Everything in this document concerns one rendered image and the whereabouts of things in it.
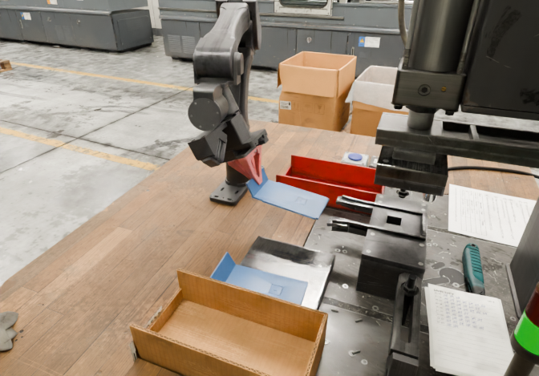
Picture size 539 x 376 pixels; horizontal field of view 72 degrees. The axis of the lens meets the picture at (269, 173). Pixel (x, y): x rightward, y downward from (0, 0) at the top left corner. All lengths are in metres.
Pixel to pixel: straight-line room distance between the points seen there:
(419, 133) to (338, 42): 4.72
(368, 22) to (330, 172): 4.28
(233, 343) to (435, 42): 0.51
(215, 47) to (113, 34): 6.69
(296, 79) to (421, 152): 2.45
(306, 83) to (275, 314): 2.50
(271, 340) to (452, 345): 0.25
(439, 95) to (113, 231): 0.68
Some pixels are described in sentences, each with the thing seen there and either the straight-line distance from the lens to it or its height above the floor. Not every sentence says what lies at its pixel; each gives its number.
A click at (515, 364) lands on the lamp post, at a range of 0.54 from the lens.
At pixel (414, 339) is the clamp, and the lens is 0.57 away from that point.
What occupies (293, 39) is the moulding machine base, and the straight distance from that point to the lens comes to 5.48.
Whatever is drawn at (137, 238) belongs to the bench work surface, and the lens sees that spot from 0.84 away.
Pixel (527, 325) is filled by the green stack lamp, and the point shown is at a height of 1.08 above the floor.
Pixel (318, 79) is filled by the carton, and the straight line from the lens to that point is 2.94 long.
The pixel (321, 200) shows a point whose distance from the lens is 0.75.
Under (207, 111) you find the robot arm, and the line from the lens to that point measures 0.64.
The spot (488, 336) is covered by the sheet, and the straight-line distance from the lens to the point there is 0.65.
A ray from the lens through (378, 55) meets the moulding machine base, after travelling 5.21.
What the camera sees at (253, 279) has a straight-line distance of 0.68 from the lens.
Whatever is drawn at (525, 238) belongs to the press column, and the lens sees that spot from 0.80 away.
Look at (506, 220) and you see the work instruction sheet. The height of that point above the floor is 0.90.
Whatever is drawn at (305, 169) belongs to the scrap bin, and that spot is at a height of 0.92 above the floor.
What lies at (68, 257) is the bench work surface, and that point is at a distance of 0.85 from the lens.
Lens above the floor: 1.40
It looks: 29 degrees down
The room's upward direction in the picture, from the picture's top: straight up
